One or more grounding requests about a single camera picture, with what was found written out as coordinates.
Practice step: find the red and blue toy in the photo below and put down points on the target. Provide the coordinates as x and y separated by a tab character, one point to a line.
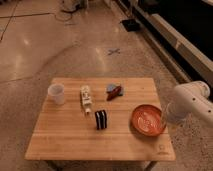
114	91

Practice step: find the black floor box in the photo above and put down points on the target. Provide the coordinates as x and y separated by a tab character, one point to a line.
130	25

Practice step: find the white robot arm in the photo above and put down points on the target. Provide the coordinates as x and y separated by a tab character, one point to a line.
190	98

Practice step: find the white plastic cup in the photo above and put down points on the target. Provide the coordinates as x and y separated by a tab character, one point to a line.
56	92

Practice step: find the white tube bottle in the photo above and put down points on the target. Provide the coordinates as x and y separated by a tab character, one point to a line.
86	98

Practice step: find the black white striped eraser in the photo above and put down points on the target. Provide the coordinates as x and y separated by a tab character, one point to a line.
101	119

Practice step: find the orange red bowl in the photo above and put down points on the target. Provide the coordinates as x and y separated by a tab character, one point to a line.
146	119

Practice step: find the wooden table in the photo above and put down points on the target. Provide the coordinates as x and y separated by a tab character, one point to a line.
64	132

